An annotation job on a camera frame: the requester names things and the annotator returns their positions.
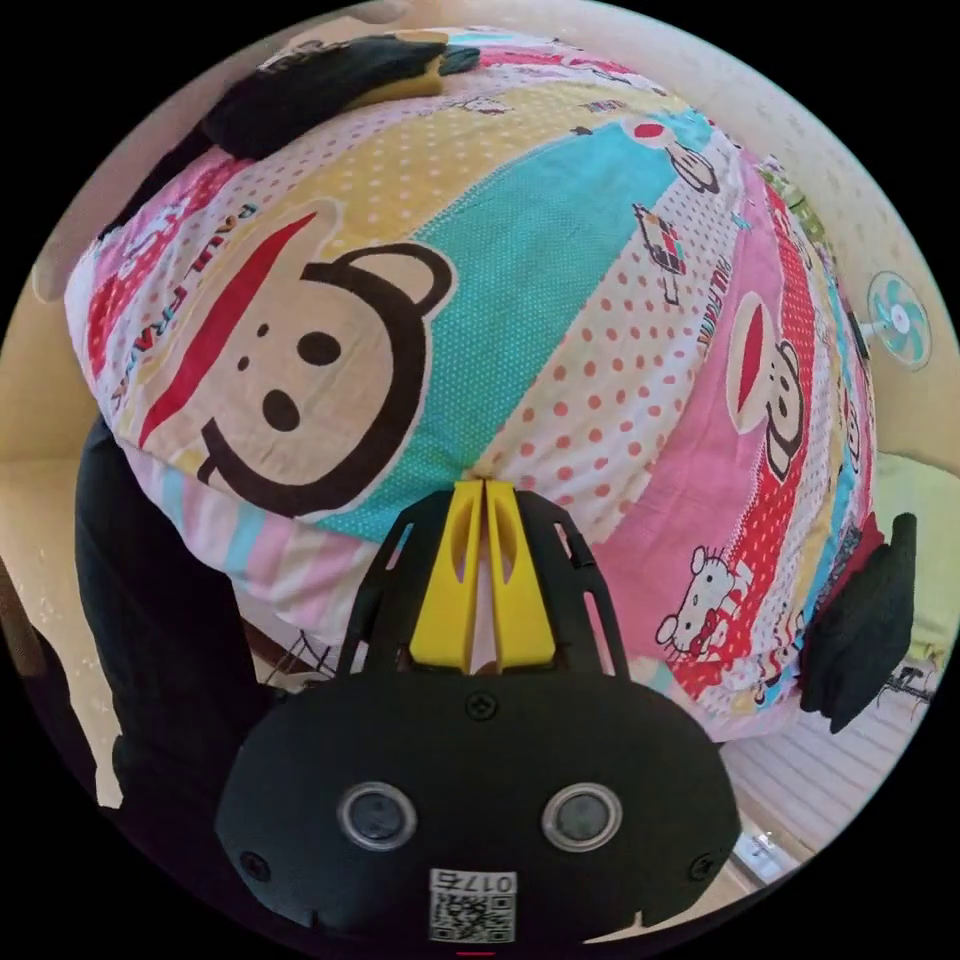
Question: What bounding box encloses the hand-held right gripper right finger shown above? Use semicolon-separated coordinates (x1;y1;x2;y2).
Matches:
485;480;561;670

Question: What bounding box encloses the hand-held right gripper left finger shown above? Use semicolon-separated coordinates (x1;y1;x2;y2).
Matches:
408;480;486;669

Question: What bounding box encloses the teal fan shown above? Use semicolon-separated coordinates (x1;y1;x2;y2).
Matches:
854;269;934;373

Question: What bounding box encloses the pile of clothes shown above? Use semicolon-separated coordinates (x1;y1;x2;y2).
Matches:
202;33;483;163

